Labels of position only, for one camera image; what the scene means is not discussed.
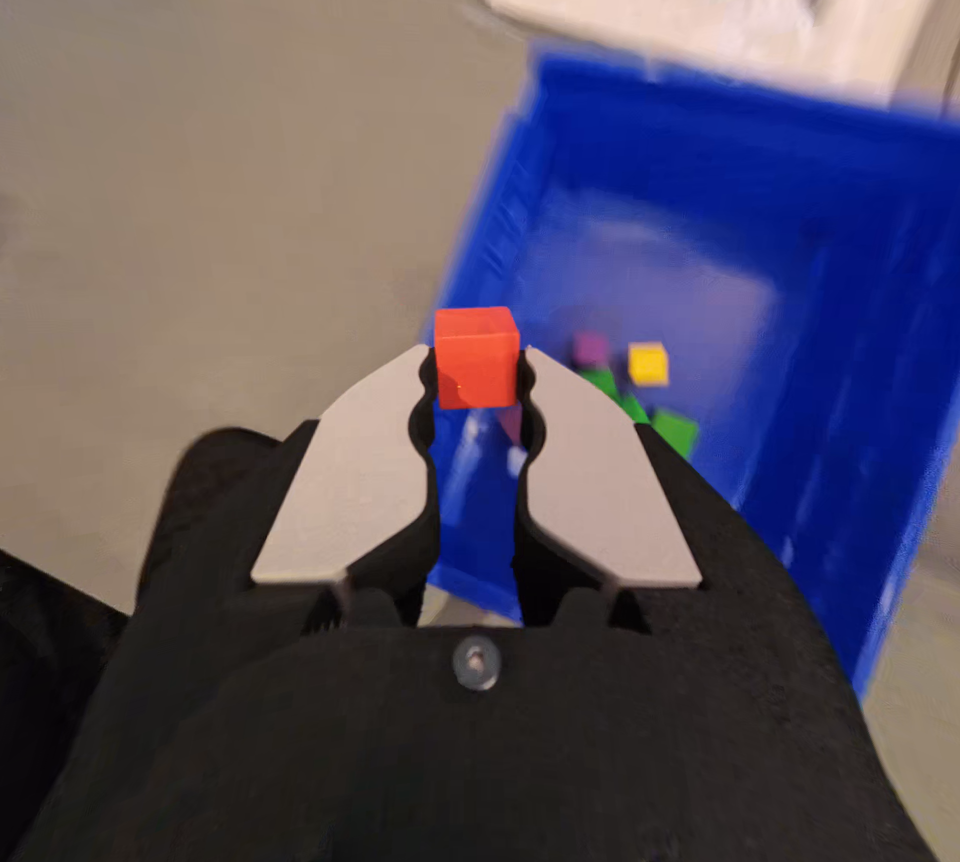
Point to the purple wooden cube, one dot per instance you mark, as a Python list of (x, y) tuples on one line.
[(511, 426), (590, 348)]

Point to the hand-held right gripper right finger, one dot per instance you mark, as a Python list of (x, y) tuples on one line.
[(607, 495)]

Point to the orange-red wooden cube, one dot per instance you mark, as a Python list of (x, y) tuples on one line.
[(476, 360)]

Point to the blue plastic bin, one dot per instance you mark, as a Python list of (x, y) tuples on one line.
[(787, 202)]

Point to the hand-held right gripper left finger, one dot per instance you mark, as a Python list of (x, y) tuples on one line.
[(352, 495)]

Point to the person's black clothing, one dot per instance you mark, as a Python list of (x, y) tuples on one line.
[(45, 689)]

